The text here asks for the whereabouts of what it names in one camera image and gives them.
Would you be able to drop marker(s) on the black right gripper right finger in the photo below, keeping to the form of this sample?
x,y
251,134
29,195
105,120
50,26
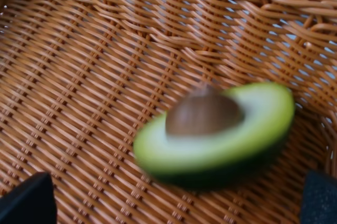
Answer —
x,y
319,199

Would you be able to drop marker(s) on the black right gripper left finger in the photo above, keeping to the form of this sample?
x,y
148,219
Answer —
x,y
32,201

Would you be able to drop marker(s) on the halved avocado with pit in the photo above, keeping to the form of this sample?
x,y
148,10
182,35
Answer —
x,y
212,139

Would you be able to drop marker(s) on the brown wicker basket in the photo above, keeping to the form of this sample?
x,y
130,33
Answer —
x,y
80,77

